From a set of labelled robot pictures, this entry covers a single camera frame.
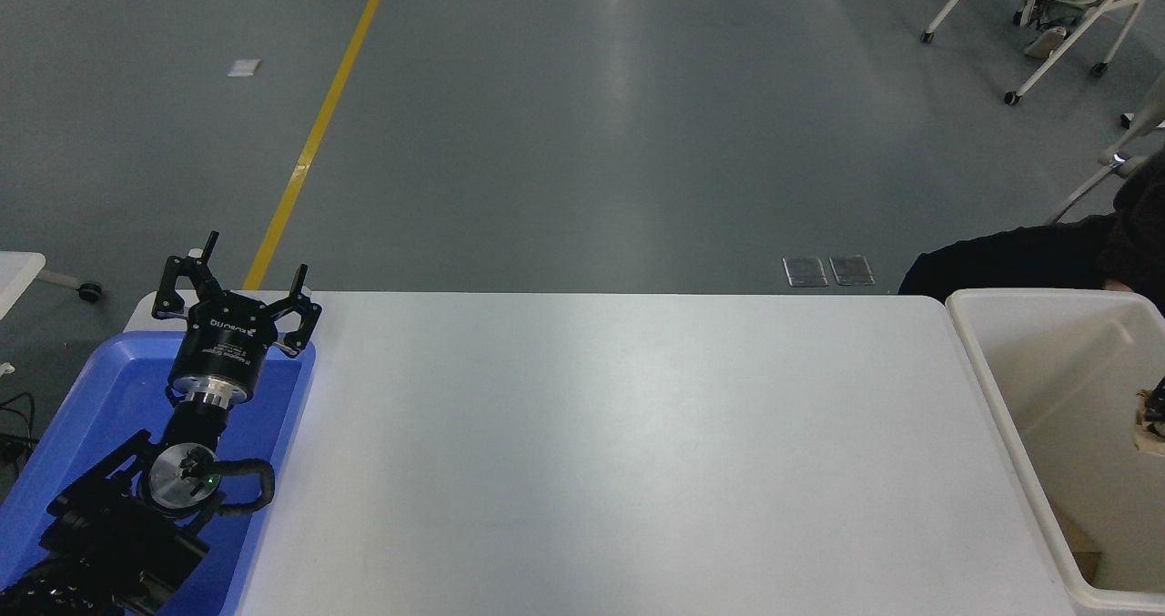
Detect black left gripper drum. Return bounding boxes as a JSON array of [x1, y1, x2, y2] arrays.
[[169, 292, 286, 389]]

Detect tan paper ball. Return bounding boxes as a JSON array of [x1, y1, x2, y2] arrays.
[[1131, 387, 1165, 457]]

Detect large pale plastic bin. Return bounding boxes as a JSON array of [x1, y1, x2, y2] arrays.
[[945, 288, 1165, 615]]

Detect blue plastic tray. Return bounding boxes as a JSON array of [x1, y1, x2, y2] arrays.
[[0, 329, 318, 616]]

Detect white cart with caster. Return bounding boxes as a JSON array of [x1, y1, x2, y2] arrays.
[[0, 250, 104, 322]]

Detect person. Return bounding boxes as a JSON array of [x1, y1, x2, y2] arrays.
[[898, 147, 1165, 317]]

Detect metal floor plate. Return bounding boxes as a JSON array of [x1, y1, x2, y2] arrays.
[[828, 254, 876, 288], [782, 256, 830, 288]]

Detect white tubular chair frame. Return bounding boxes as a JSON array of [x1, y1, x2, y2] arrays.
[[1047, 75, 1165, 227]]

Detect black cable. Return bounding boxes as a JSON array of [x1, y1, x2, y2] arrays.
[[0, 390, 38, 470]]

